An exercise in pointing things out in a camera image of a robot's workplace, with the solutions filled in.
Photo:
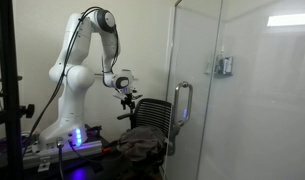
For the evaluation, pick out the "grey bath towel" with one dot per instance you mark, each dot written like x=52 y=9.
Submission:
x=132 y=154
x=142 y=138

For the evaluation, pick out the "black purple clamp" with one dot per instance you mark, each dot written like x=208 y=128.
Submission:
x=93 y=129

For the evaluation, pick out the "glass shower door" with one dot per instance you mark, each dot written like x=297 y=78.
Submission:
x=258 y=110

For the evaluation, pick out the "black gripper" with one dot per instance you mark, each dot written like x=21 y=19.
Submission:
x=128 y=98

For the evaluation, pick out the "black mesh office chair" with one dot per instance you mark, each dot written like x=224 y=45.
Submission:
x=152 y=113

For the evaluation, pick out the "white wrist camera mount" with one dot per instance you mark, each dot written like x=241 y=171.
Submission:
x=118 y=96

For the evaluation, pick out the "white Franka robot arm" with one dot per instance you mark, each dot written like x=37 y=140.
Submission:
x=75 y=76

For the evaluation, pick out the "glass shower shelf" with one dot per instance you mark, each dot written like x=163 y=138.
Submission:
x=223 y=75

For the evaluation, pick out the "black camera stand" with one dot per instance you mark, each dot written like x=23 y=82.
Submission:
x=8 y=66

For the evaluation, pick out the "black orange clamp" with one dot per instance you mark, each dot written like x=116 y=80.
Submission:
x=108 y=148

